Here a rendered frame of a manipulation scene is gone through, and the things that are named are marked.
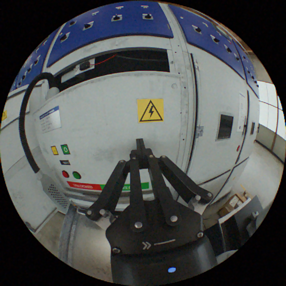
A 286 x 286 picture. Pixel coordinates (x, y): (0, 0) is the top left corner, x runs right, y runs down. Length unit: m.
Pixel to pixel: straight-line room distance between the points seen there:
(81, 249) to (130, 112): 0.62
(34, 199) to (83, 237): 0.36
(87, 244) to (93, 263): 0.12
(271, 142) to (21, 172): 8.51
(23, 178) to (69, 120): 0.50
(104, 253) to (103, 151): 0.47
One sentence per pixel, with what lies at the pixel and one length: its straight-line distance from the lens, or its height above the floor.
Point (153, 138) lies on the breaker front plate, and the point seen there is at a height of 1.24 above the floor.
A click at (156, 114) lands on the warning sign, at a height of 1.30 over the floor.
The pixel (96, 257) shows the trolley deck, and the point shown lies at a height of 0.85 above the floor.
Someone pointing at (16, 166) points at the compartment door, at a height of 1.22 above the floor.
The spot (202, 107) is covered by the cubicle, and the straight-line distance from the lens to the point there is 0.42.
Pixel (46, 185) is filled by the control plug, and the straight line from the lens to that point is 0.38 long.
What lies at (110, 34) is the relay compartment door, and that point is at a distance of 0.47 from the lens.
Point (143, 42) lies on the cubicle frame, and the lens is 0.44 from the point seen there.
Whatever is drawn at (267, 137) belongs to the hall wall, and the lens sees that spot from 7.90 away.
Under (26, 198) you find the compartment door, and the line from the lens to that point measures 0.71.
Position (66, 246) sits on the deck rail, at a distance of 0.63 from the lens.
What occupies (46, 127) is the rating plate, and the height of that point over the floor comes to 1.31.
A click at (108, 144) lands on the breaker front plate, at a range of 0.22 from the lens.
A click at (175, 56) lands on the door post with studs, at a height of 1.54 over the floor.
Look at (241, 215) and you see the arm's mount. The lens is 0.71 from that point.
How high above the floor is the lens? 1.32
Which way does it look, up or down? 24 degrees down
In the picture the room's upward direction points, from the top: 3 degrees counter-clockwise
